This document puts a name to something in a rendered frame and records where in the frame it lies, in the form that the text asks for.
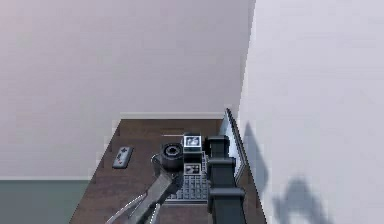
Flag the dark brown wooden table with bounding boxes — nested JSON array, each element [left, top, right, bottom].
[[68, 118, 268, 224]]

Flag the grey remote control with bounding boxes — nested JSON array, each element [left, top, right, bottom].
[[111, 146, 135, 170]]

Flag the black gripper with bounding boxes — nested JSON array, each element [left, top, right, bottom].
[[104, 142, 185, 224]]

